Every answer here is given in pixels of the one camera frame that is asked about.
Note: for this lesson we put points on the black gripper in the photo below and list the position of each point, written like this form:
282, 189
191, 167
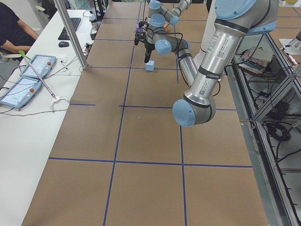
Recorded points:
149, 46

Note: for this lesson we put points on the light blue foam block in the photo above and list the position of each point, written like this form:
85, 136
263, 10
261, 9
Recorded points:
149, 66

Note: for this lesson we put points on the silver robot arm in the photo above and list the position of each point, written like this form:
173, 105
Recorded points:
158, 13
234, 19

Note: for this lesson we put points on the purple foam block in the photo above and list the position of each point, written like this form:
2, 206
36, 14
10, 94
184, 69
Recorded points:
139, 29

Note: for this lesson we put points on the metal cup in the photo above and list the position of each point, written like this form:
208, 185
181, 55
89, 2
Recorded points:
94, 28

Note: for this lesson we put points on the black computer mouse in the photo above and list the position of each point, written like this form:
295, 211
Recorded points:
63, 44

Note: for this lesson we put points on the stack of books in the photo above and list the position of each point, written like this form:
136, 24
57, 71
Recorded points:
255, 60

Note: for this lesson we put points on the upper teach pendant tablet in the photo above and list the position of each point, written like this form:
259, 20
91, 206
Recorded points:
42, 64

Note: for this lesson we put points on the teach pendant tablet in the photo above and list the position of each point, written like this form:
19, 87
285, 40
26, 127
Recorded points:
21, 93
42, 64

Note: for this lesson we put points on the metal rod green tip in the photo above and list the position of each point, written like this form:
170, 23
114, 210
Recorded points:
22, 53

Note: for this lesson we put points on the lower teach pendant tablet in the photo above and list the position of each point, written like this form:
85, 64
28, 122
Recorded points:
21, 93

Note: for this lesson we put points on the person in black shirt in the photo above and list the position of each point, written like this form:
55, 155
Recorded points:
15, 34

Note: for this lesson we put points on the wrist black camera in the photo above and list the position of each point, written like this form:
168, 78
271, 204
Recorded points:
142, 24
139, 37

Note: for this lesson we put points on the aluminium frame post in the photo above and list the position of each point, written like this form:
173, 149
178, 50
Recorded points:
59, 4

